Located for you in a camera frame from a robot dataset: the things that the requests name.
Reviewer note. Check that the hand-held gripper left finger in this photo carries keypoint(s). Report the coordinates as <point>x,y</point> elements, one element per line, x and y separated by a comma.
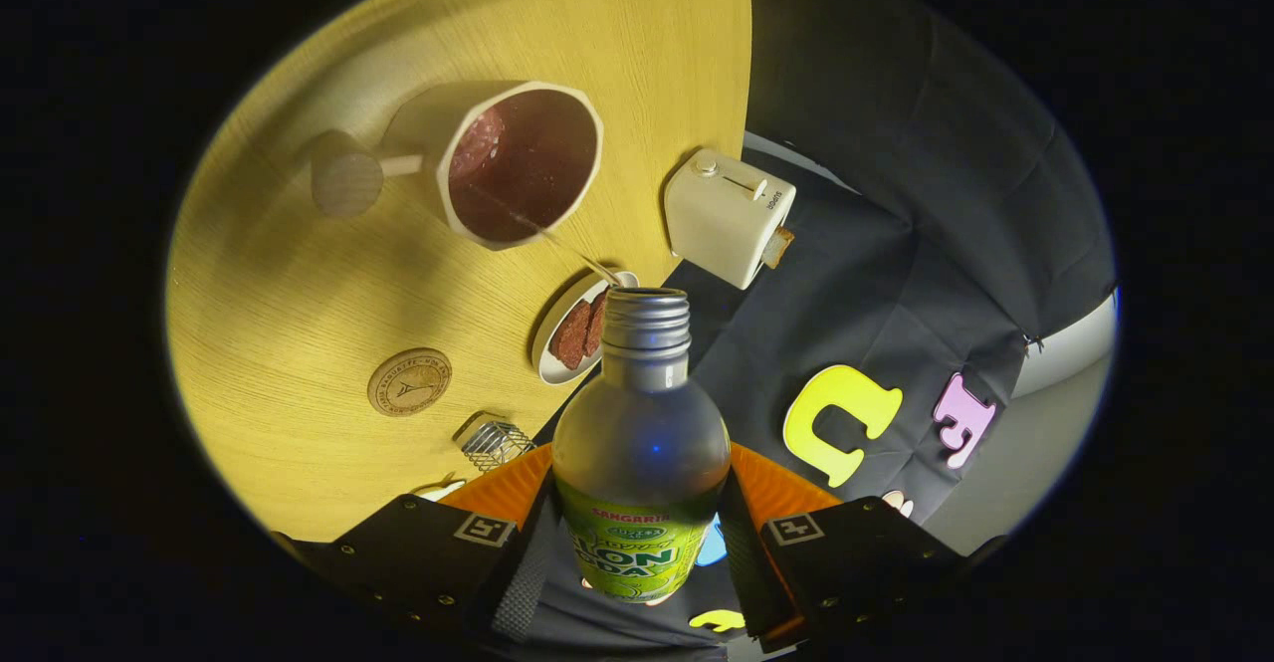
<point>523,582</point>

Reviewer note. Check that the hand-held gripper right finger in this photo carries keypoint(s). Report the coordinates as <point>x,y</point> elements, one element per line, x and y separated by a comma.
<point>742,562</point>

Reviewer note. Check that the silver juice bottle green label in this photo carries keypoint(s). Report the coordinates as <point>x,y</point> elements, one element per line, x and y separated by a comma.
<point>642,433</point>

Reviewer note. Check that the round wooden coaster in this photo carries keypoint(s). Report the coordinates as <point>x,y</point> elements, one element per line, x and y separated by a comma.
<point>409,382</point>

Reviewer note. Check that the white divided dish with beans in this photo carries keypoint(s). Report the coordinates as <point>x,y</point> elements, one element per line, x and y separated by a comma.
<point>440,490</point>

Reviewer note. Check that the round white plate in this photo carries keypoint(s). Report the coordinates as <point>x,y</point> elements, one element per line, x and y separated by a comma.
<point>552,363</point>

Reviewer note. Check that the brown meat slice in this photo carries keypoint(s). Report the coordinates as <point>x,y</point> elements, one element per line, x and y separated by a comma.
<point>570,335</point>
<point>595,324</point>

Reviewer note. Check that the bread slice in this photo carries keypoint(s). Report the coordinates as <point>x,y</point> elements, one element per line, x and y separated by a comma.
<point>778,247</point>

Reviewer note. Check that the wooden table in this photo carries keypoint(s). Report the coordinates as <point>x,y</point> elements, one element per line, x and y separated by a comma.
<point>299,343</point>

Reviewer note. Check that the cream toaster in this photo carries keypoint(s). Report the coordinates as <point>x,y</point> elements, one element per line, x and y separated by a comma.
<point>722,219</point>

